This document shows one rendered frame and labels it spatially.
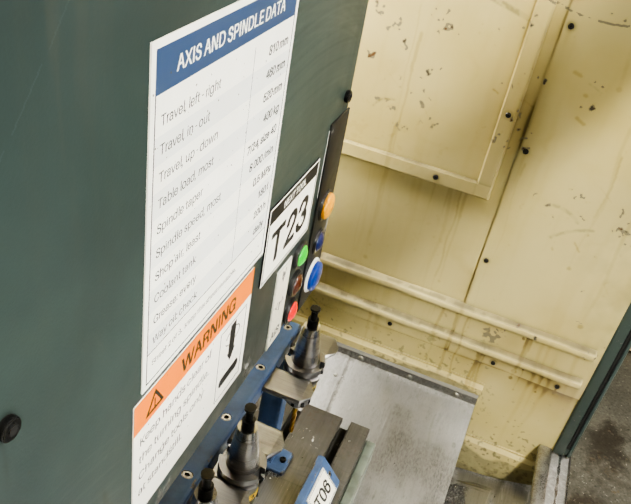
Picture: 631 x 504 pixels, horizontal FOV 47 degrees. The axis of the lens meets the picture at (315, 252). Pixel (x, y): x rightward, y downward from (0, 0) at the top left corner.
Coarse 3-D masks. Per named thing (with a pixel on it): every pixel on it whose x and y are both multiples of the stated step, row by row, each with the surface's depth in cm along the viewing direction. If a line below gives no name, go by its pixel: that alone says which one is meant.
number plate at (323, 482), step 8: (320, 472) 127; (320, 480) 126; (328, 480) 128; (312, 488) 124; (320, 488) 126; (328, 488) 127; (336, 488) 129; (312, 496) 123; (320, 496) 125; (328, 496) 127
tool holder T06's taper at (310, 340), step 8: (304, 328) 107; (320, 328) 107; (304, 336) 107; (312, 336) 107; (296, 344) 109; (304, 344) 107; (312, 344) 107; (296, 352) 109; (304, 352) 108; (312, 352) 108; (296, 360) 109; (304, 360) 108; (312, 360) 109; (304, 368) 109
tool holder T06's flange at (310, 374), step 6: (288, 360) 110; (324, 360) 111; (288, 366) 109; (294, 366) 109; (318, 366) 111; (324, 366) 111; (294, 372) 109; (300, 372) 108; (306, 372) 109; (312, 372) 109; (318, 372) 109; (306, 378) 110; (312, 378) 110; (318, 378) 111
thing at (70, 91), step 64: (0, 0) 20; (64, 0) 23; (128, 0) 26; (192, 0) 31; (320, 0) 46; (0, 64) 21; (64, 64) 24; (128, 64) 28; (320, 64) 51; (0, 128) 22; (64, 128) 25; (128, 128) 29; (320, 128) 56; (0, 192) 23; (64, 192) 26; (128, 192) 31; (0, 256) 24; (64, 256) 28; (128, 256) 33; (0, 320) 25; (64, 320) 29; (128, 320) 35; (256, 320) 57; (0, 384) 27; (64, 384) 31; (128, 384) 38; (0, 448) 28; (64, 448) 33; (128, 448) 41; (192, 448) 53
